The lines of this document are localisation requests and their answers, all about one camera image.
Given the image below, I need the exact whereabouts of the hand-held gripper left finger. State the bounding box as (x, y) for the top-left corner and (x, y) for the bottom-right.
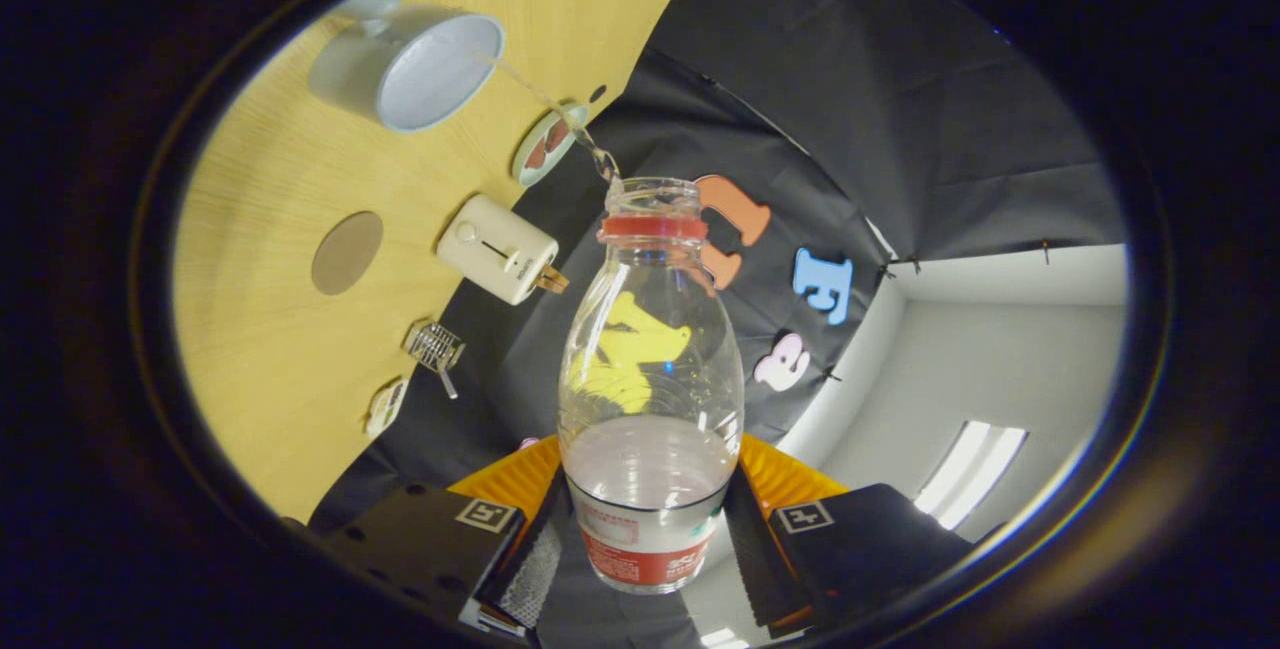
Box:
(310, 434), (571, 640)

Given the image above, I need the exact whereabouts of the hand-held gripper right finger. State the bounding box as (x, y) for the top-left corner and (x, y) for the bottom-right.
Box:
(720, 434), (976, 630)

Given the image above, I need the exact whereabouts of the clear plastic juice bottle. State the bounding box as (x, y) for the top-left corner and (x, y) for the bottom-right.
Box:
(558, 177), (746, 595)

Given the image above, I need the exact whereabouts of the round brown coaster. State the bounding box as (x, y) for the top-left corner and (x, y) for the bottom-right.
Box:
(311, 211), (385, 296)

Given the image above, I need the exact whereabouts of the pale blue cup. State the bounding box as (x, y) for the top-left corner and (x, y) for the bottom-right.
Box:
(308, 0), (506, 135)

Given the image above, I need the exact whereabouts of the large ceiling light panel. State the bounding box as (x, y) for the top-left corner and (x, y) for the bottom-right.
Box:
(915, 419), (1029, 530)

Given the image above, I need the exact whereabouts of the white divided seasoning dish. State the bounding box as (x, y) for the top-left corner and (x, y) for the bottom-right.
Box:
(364, 378), (409, 440)

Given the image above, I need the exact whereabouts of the white toaster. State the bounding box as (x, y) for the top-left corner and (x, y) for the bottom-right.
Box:
(436, 193), (561, 307)

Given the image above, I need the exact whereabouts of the pale green plate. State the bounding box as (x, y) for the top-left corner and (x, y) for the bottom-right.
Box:
(511, 104), (591, 189)

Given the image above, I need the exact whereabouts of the wooden table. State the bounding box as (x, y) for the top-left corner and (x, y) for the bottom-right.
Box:
(172, 0), (726, 522)

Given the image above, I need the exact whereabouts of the metal wire basket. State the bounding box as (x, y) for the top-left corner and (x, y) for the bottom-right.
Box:
(403, 321), (467, 375)

